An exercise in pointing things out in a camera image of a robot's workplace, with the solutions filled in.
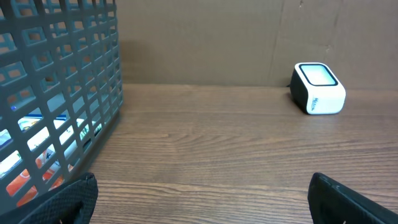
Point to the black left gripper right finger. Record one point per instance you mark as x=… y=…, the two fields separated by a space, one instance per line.
x=332 y=202

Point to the yellow orange snack bag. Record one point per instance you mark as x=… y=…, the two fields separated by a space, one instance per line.
x=35 y=160

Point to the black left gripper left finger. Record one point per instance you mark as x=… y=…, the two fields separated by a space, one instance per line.
x=72 y=202

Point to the white barcode scanner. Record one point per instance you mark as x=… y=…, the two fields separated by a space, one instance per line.
x=316 y=90

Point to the grey plastic mesh basket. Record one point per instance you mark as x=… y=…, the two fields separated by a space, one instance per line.
x=62 y=56

